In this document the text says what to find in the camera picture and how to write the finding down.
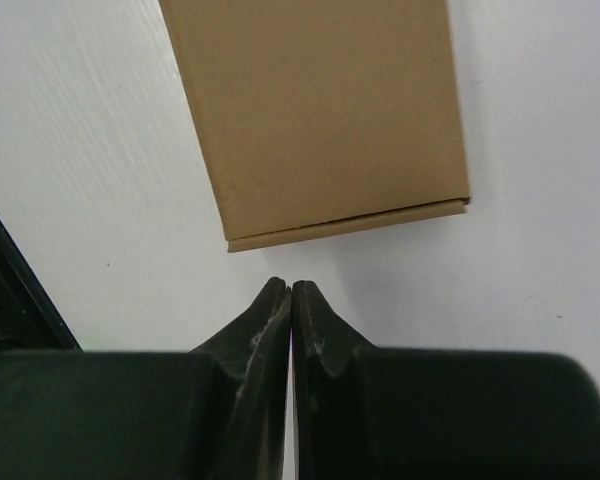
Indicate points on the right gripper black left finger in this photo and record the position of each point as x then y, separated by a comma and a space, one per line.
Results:
215, 412

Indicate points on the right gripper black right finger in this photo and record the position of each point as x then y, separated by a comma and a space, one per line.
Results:
369, 412

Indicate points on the brown cardboard box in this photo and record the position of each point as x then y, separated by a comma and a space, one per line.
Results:
321, 118

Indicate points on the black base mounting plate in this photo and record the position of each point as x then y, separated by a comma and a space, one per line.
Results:
28, 317

